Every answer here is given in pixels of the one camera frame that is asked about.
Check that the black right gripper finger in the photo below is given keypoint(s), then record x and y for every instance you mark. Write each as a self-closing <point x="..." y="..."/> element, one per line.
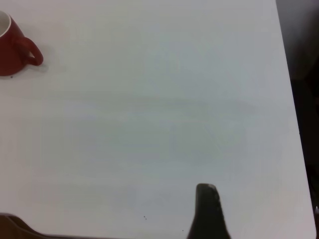
<point x="208" y="216"/>

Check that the red ceramic mug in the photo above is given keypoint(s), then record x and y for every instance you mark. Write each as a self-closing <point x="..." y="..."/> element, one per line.
<point x="10" y="54"/>

